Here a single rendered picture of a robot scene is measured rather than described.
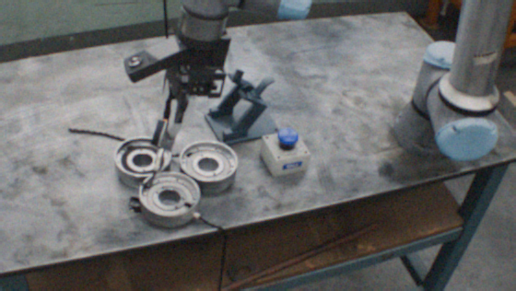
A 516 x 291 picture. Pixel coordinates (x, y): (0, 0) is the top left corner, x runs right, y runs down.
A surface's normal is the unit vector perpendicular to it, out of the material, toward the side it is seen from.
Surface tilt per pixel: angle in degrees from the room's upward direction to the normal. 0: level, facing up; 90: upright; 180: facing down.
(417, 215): 0
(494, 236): 0
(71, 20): 90
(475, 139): 98
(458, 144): 98
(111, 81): 0
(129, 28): 90
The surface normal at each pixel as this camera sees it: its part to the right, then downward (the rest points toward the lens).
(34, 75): 0.10, -0.73
